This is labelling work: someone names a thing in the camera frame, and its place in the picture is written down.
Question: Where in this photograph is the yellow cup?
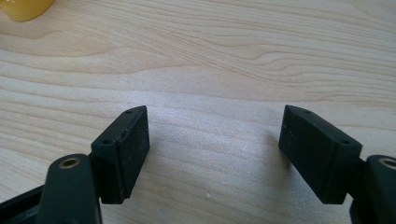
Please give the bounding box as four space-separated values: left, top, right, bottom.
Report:
0 0 55 22

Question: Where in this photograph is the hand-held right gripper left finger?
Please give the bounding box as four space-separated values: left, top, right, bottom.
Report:
90 105 151 205

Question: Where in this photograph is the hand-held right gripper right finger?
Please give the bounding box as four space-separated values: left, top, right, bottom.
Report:
277 104 363 205

